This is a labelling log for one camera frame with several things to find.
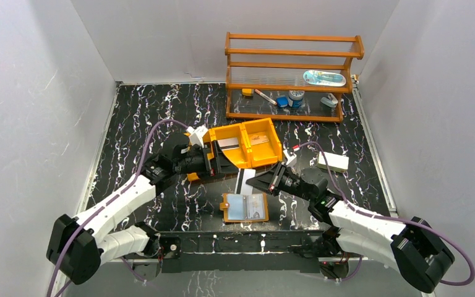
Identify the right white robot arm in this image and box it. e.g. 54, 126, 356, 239
246, 162, 455, 293

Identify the small blue block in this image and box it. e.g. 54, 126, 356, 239
276, 96, 288, 108

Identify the grey white stapler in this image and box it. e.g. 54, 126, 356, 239
320, 93, 339, 108

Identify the grey card in bin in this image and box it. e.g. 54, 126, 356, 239
217, 137, 240, 151

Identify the blister pack on shelf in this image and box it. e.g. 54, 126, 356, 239
302, 70, 346, 87

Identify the orange leather card holder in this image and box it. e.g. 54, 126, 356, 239
220, 193, 269, 223

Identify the orange three-compartment plastic bin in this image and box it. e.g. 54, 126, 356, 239
203, 118, 283, 168

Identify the orange wooden shelf rack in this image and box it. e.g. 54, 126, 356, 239
225, 32, 365, 123

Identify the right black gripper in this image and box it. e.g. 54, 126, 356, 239
247, 161, 314, 202

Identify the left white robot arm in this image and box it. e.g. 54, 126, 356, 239
46, 133, 239, 285

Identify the brown card in bin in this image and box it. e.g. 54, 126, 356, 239
249, 134, 269, 146

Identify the white rectangular box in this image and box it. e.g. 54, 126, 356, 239
316, 152, 349, 173

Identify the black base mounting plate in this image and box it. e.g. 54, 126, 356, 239
121, 230, 363, 275

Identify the red white marker pen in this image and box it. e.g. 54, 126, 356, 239
254, 89, 277, 106

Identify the white magnetic stripe card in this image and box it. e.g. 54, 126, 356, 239
234, 168, 256, 196

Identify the aluminium frame rail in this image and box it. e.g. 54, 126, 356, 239
46, 231, 437, 297

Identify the small yellow block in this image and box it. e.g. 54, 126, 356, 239
241, 88, 254, 97

